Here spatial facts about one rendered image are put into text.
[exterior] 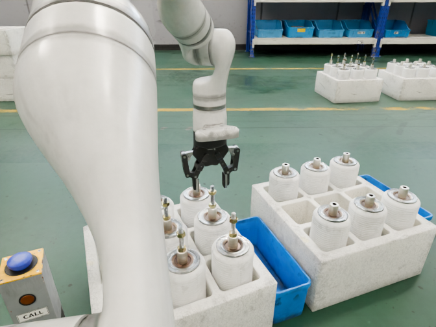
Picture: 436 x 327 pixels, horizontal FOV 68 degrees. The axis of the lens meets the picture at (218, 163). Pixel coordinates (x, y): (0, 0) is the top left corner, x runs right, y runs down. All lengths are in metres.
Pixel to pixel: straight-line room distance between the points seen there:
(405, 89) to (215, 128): 2.53
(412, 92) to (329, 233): 2.36
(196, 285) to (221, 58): 0.46
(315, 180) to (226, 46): 0.60
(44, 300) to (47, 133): 0.55
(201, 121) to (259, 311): 0.45
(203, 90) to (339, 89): 2.18
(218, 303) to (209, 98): 0.42
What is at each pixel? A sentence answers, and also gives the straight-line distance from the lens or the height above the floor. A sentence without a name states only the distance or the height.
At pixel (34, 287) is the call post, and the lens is 0.70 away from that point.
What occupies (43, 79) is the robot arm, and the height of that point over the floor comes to 0.71.
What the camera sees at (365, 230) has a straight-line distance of 0.95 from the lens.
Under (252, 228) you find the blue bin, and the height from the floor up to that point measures 0.08.
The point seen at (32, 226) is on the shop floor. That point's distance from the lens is 1.39.
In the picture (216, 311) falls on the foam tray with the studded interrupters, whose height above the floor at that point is 0.16.
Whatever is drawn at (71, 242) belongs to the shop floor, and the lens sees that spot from 1.25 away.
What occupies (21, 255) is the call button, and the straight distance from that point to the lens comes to 0.71.
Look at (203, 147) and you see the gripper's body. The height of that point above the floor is 0.46.
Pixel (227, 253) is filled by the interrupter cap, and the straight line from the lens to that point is 0.73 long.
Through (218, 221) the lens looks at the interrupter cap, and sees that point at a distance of 0.81.
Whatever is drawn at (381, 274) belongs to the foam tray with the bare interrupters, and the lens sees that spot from 1.06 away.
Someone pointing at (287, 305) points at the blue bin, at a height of 0.06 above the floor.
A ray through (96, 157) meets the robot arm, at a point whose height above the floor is 0.68.
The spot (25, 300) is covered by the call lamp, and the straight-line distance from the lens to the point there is 0.72.
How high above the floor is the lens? 0.75
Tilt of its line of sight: 27 degrees down
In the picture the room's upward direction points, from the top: straight up
